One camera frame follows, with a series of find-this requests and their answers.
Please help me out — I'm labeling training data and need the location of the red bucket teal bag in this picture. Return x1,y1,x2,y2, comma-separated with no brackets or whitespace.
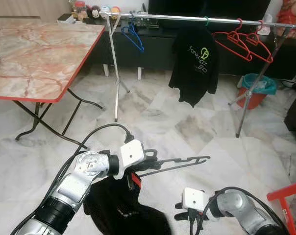
236,73,277,109

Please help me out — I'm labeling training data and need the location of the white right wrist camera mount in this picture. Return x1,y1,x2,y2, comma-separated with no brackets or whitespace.
181,188,207,212

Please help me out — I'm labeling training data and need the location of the red fortune figurine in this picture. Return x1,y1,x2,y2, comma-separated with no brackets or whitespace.
276,0,296,25

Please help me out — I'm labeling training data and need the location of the silver metal clothes rack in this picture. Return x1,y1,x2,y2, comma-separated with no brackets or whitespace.
99,12,296,139

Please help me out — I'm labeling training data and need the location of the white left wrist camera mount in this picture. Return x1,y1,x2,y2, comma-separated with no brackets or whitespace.
120,140,146,179

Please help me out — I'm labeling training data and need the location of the black television console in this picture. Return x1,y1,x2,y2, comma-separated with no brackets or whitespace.
89,19,296,79

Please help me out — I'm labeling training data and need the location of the black shirt red collar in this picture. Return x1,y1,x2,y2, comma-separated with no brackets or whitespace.
83,171,173,235

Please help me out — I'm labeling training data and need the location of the light wooden cabinet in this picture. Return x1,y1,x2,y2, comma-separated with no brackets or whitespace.
0,0,73,19

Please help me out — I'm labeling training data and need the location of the black round plush toy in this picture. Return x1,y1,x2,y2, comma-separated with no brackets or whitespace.
88,5,100,19

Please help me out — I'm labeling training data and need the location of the black shirt green logo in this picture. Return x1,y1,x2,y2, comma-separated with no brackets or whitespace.
169,27,220,107

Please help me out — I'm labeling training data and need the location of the white cardboard box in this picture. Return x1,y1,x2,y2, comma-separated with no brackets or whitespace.
57,13,76,24

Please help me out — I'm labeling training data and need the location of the black flat television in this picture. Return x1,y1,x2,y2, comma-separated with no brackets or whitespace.
148,0,271,21

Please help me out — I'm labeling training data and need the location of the black plastic hanger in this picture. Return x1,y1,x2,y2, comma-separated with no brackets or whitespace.
131,156,211,178

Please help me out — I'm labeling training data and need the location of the red plastic stool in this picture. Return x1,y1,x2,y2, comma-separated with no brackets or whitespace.
267,180,296,233

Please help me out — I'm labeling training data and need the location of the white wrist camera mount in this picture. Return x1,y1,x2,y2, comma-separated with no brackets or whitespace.
181,188,207,212
120,140,146,179

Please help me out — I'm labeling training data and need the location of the blue plastic hanger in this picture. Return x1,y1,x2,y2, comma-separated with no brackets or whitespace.
121,21,145,53

